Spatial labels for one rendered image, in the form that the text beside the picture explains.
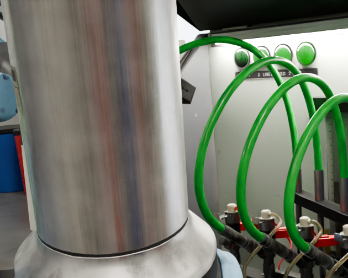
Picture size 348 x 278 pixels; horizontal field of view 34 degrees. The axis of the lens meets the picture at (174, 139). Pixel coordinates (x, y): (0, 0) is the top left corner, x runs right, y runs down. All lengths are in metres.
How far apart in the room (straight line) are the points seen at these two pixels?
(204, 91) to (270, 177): 0.27
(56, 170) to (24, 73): 0.05
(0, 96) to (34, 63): 0.62
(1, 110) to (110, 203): 0.62
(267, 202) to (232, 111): 0.23
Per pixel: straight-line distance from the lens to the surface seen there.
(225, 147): 1.43
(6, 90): 0.89
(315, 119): 0.81
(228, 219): 1.05
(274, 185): 1.35
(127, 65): 0.26
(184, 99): 0.77
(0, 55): 1.05
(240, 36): 1.33
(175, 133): 0.29
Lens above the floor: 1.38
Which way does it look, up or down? 7 degrees down
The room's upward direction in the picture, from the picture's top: 4 degrees counter-clockwise
